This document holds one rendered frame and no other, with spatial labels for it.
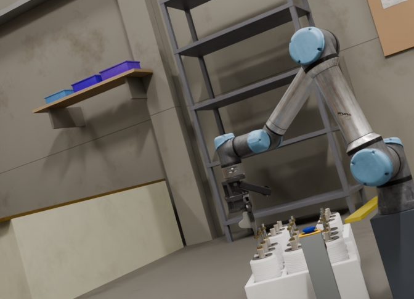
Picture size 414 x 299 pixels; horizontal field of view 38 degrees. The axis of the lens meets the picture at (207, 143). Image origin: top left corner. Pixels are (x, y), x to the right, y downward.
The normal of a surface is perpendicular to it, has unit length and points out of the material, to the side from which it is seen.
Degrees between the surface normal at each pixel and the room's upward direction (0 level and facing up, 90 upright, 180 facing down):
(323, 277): 90
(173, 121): 90
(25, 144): 90
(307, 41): 83
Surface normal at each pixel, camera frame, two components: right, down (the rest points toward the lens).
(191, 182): -0.45, 0.07
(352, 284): -0.19, 0.00
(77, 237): 0.85, -0.27
